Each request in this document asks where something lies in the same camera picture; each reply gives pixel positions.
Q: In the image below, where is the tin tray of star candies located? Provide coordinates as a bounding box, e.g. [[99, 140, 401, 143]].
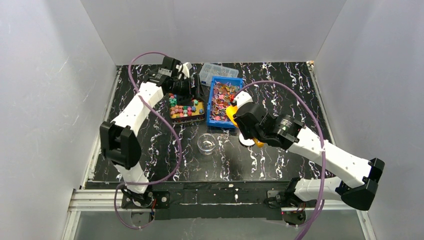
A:
[[168, 93, 206, 125]]

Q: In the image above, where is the yellow plastic scoop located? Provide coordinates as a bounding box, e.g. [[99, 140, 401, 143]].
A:
[[225, 106, 265, 148]]

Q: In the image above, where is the blue bin of lollipops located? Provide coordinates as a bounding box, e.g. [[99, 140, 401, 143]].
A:
[[206, 76, 243, 129]]

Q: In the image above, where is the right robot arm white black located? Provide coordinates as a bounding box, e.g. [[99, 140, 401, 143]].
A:
[[226, 102, 385, 211]]

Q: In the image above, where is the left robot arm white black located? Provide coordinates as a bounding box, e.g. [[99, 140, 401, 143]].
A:
[[99, 56, 203, 197]]

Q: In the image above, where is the white round jar lid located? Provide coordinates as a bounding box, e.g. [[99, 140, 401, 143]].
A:
[[238, 133, 255, 147]]

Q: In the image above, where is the clear plastic compartment box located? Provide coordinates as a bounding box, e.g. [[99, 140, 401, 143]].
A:
[[198, 63, 239, 86]]

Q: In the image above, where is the clear plastic jar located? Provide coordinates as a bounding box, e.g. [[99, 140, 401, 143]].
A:
[[197, 133, 217, 155]]

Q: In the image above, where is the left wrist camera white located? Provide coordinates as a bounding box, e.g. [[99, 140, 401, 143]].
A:
[[175, 62, 192, 80]]

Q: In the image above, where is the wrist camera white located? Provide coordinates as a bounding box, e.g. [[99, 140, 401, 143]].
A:
[[175, 62, 192, 80], [231, 91, 253, 108]]

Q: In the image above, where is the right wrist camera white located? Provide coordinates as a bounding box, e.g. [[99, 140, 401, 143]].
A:
[[231, 91, 253, 108]]

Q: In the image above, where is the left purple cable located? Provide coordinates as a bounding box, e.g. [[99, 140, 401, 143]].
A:
[[113, 51, 184, 231]]

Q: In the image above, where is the purple cable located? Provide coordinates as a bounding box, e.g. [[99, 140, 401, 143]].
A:
[[113, 51, 184, 231], [231, 80, 327, 240]]

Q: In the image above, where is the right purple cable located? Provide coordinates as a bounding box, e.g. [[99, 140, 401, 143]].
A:
[[231, 80, 327, 240]]

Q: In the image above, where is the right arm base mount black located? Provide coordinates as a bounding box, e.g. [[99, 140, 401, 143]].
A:
[[264, 190, 306, 227]]

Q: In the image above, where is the aluminium frame rail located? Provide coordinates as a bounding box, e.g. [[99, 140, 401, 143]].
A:
[[67, 189, 356, 212]]

